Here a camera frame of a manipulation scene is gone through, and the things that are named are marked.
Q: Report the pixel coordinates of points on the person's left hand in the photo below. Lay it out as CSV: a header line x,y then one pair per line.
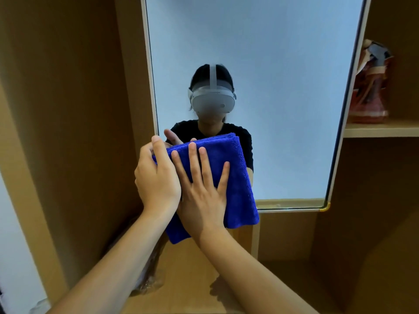
x,y
157,183

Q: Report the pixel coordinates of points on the orange spray bottle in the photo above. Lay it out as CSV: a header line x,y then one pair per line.
x,y
370,88

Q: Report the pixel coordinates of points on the person's right forearm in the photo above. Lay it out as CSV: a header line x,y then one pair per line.
x,y
255,277

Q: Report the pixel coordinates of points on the tall framed mirror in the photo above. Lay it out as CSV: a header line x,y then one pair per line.
x,y
262,62

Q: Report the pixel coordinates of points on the person's left forearm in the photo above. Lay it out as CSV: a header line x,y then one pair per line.
x,y
114,268

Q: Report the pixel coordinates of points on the blue cloth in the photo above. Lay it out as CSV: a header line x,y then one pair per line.
x,y
239,179

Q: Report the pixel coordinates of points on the grey dotted slipper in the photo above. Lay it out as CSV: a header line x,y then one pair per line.
x,y
150,274

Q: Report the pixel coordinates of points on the wooden wardrobe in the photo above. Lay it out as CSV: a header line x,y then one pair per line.
x,y
65,127

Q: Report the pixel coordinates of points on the person's right hand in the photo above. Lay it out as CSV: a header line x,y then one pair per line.
x,y
203,202

